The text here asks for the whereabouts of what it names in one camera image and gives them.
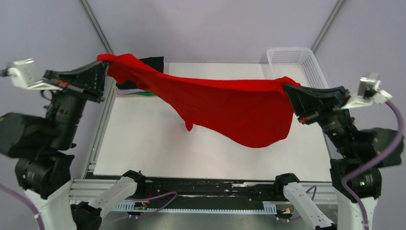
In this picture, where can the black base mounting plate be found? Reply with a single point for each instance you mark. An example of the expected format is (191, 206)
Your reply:
(208, 192)

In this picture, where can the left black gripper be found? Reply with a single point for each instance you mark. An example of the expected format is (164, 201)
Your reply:
(90, 80)

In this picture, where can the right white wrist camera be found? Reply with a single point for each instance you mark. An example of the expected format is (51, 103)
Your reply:
(369, 92)

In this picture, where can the red t shirt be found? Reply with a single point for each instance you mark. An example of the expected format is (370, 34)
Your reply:
(252, 113)

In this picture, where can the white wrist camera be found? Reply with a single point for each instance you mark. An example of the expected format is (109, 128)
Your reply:
(369, 92)
(24, 75)

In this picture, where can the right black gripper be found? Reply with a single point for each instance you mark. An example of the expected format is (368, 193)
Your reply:
(305, 100)

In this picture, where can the folded lavender t shirt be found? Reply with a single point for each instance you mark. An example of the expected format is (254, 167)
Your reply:
(129, 91)

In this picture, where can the white plastic basket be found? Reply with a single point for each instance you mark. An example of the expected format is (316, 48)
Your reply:
(297, 63)

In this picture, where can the white slotted cable duct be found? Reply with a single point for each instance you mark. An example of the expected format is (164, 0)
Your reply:
(263, 209)

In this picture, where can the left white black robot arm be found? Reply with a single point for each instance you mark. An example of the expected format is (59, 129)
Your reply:
(39, 144)

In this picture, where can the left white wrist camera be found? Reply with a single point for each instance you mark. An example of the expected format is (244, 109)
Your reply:
(24, 75)

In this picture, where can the folded green t shirt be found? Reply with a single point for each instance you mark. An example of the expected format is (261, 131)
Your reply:
(145, 94)

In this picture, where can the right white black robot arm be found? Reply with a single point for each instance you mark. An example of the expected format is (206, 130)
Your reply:
(356, 176)

